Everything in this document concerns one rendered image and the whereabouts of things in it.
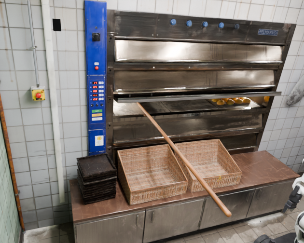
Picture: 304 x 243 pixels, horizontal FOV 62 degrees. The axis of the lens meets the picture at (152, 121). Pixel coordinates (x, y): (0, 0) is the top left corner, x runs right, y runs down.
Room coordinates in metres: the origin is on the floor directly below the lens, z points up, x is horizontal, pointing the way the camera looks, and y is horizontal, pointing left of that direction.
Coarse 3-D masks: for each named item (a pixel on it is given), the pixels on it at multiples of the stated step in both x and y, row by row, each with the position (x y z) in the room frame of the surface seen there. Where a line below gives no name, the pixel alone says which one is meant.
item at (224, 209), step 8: (144, 112) 2.27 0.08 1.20; (152, 120) 2.09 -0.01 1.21; (160, 128) 1.93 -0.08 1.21; (176, 152) 1.60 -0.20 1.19; (184, 160) 1.49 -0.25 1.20; (192, 168) 1.40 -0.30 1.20; (200, 176) 1.31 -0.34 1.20; (208, 192) 1.18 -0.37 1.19; (216, 200) 1.12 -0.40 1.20; (224, 208) 1.05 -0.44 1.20
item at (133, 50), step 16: (128, 48) 2.16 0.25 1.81; (144, 48) 2.21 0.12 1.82; (160, 48) 2.26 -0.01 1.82; (176, 48) 2.32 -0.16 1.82; (192, 48) 2.38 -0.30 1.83; (208, 48) 2.45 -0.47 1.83; (224, 48) 2.52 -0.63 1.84; (240, 48) 2.59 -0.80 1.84; (256, 48) 2.67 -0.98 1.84; (272, 48) 2.74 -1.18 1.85
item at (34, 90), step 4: (32, 88) 1.81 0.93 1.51; (36, 88) 1.81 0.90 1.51; (40, 88) 1.82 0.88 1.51; (44, 88) 1.83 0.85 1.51; (32, 92) 1.79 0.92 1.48; (36, 92) 1.80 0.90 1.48; (40, 92) 1.82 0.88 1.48; (44, 92) 1.83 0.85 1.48; (32, 96) 1.79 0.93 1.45; (44, 96) 1.83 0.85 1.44; (32, 100) 1.80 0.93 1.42; (36, 100) 1.80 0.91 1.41; (40, 100) 1.82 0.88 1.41
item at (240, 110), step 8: (168, 112) 2.37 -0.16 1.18; (176, 112) 2.39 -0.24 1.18; (184, 112) 2.41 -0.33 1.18; (192, 112) 2.43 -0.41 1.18; (200, 112) 2.45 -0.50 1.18; (208, 112) 2.48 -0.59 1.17; (216, 112) 2.52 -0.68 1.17; (224, 112) 2.56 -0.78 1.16; (232, 112) 2.60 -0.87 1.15; (240, 112) 2.64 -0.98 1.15; (120, 120) 2.13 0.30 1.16; (128, 120) 2.16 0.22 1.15; (136, 120) 2.19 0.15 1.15
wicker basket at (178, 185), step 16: (128, 160) 2.09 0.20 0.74; (144, 160) 2.15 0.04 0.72; (160, 160) 2.22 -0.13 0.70; (176, 160) 2.09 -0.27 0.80; (128, 176) 2.03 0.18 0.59; (144, 176) 2.06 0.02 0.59; (160, 176) 2.08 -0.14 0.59; (176, 176) 2.05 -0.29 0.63; (128, 192) 1.71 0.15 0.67; (144, 192) 1.71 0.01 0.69; (160, 192) 1.85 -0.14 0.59; (176, 192) 1.83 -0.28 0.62
